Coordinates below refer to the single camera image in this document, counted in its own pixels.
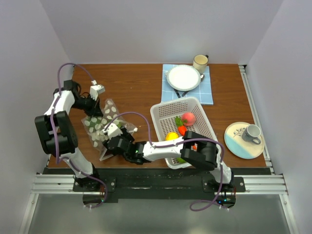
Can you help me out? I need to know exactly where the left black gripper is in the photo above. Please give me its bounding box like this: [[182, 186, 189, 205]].
[[71, 94, 103, 117]]

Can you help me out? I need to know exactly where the polka dot zip bag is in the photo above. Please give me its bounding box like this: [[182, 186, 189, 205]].
[[81, 98, 138, 161]]

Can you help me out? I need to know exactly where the green fake apple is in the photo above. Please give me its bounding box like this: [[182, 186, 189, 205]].
[[176, 157, 186, 163]]

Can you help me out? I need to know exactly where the orange fake carrot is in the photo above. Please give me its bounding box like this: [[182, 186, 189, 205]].
[[175, 117, 187, 136]]

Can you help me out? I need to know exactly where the pink fake peach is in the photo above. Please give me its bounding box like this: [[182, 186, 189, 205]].
[[181, 112, 196, 127]]

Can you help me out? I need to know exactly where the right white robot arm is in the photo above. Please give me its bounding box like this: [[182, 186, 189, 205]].
[[103, 131, 234, 192]]

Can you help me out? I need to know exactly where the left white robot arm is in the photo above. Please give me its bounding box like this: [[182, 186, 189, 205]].
[[35, 80, 103, 192]]

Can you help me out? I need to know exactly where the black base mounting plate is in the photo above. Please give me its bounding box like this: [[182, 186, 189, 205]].
[[43, 167, 273, 205]]

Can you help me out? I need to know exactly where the white plastic perforated basket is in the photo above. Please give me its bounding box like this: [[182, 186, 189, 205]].
[[150, 97, 220, 170]]

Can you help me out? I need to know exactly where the white round plate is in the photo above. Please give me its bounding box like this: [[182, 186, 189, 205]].
[[166, 65, 200, 91]]

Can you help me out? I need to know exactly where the blue checked cloth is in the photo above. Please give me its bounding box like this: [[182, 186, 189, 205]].
[[161, 64, 214, 105]]

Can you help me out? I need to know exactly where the blue beige plate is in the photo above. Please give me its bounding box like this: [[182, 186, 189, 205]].
[[224, 122, 265, 159]]

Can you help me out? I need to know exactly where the cream mug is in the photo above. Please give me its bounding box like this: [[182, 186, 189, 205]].
[[193, 55, 209, 74]]

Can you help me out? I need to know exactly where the grey white cup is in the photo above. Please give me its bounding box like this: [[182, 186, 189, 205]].
[[241, 124, 261, 145]]

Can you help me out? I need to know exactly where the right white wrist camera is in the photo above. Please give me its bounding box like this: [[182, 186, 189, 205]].
[[102, 123, 122, 139]]

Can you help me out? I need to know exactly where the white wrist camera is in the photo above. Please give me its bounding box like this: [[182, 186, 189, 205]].
[[89, 84, 105, 100], [102, 123, 122, 139]]

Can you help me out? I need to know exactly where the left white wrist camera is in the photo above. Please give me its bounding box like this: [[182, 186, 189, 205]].
[[89, 84, 105, 100]]

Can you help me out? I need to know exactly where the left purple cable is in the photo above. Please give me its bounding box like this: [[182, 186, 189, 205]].
[[55, 63, 108, 208]]

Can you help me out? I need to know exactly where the purple cable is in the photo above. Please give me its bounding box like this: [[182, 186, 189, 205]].
[[55, 63, 108, 208], [103, 112, 224, 211]]

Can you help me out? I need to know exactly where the black handled fork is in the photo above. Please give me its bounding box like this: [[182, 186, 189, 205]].
[[174, 89, 181, 98]]

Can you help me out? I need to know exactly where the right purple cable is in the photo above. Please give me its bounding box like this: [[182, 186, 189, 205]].
[[103, 112, 224, 211]]

